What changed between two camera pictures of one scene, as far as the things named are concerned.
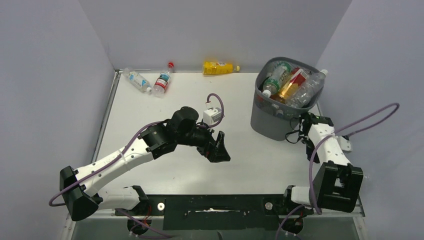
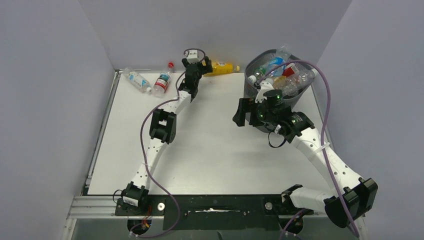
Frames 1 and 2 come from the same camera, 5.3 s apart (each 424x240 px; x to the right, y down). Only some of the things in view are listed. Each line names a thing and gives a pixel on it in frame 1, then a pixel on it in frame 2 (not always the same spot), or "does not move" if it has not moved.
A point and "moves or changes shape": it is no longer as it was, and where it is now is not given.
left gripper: (215, 150) to (206, 69)
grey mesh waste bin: (273, 121) moves or changes shape
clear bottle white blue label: (137, 79) does not move
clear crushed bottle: (305, 91) to (300, 79)
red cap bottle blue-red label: (161, 82) does not move
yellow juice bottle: (210, 68) does not move
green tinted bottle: (276, 79) to (260, 72)
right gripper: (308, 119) to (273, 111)
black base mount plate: (215, 212) does not move
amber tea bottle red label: (295, 77) to (290, 70)
